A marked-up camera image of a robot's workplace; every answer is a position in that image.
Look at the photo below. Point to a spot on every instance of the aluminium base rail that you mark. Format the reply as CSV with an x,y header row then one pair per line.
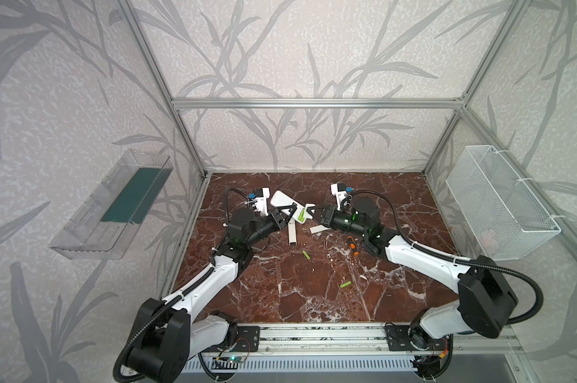
x,y
333,338

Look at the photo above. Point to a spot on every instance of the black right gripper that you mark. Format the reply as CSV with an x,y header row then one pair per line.
x,y
327,218

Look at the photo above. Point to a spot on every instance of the orange black small tool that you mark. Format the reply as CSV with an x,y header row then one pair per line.
x,y
352,244

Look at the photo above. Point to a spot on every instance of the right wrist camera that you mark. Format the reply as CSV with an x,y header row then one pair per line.
x,y
341,192

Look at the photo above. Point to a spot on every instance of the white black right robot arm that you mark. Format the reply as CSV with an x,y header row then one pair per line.
x,y
485,300

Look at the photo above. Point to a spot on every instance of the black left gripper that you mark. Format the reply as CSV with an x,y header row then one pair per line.
x,y
279,219

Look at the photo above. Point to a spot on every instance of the green circuit board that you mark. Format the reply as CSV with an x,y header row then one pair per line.
x,y
231,359

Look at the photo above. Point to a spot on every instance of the aluminium cage frame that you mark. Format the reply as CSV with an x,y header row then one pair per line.
x,y
385,86

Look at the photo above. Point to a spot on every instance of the clear plastic wall tray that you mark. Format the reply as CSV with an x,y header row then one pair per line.
x,y
108,221

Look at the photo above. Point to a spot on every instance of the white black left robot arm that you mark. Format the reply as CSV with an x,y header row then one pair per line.
x,y
167,332

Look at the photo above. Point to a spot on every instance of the white wire mesh basket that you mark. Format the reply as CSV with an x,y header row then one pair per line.
x,y
502,211

